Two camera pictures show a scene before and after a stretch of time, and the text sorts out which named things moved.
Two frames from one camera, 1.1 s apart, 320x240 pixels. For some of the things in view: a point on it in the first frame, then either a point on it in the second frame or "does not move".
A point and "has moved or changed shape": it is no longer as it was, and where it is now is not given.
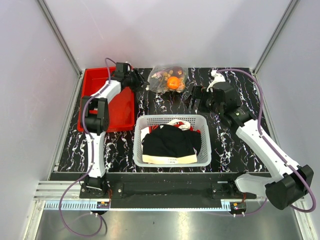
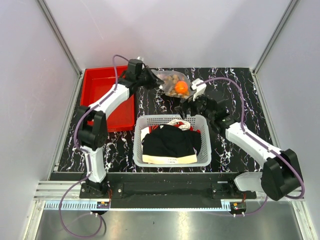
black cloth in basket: [168, 139] does not move
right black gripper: [196, 93] -> [191, 103]
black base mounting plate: [164, 190] does not move
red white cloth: [183, 125] does not move
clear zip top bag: [168, 78] has moved or changed shape
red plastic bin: [121, 108] does not move
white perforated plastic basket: [201, 122] does not move
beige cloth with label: [188, 159] does not move
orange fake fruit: [173, 82] -> [181, 87]
